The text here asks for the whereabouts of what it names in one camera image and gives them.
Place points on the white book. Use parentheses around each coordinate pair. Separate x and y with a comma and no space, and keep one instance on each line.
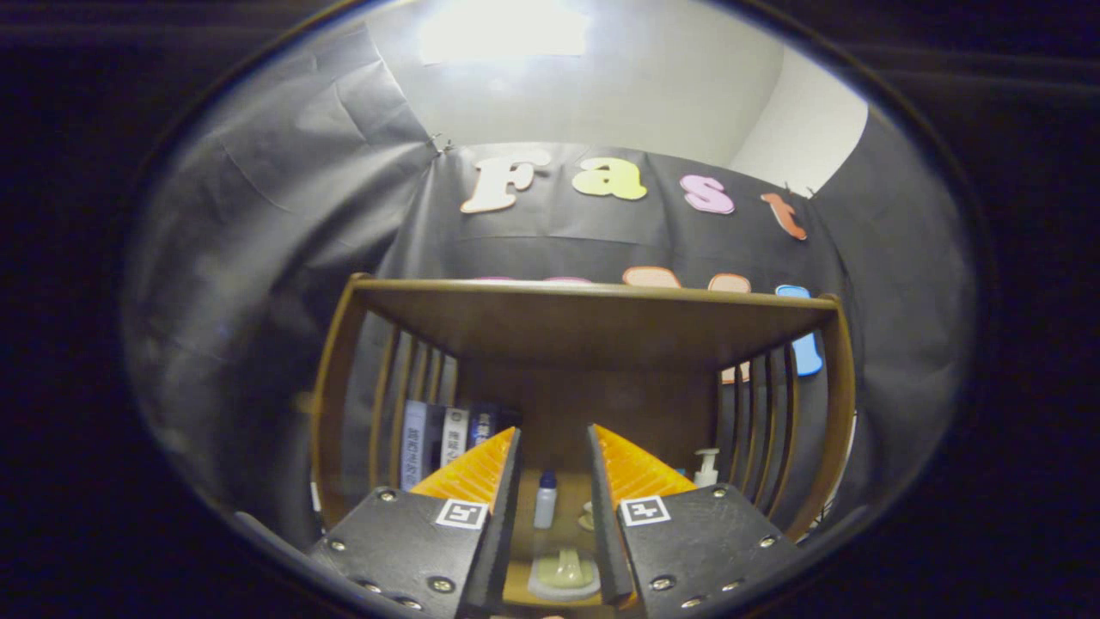
(453,438)

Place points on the white pump bottle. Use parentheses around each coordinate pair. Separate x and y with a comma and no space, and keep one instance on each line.
(706,471)

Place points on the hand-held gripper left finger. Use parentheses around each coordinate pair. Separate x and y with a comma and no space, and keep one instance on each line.
(498,533)

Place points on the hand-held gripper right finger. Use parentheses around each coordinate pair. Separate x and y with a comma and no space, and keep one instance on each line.
(604,533)

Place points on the pale blue book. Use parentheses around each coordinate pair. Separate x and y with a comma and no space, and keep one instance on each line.
(414,447)

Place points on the wooden countertop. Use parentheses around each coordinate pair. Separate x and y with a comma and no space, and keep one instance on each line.
(571,537)

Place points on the beige lidded tea cup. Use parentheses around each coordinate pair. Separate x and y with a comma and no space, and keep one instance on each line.
(587,516)

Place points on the dark navy book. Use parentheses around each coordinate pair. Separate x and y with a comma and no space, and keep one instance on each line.
(483,423)

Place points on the white bottle with blue cap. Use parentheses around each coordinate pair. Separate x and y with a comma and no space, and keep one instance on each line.
(545,503)

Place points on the wooden cabinet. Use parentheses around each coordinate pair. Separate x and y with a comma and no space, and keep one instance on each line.
(584,327)

